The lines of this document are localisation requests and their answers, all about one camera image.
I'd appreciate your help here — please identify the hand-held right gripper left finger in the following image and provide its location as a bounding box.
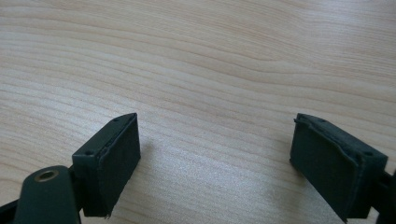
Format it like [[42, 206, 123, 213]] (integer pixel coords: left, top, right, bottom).
[[71, 112, 142, 218]]

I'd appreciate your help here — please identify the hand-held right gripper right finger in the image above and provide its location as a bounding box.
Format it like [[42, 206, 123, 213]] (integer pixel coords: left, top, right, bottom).
[[289, 112, 389, 224]]

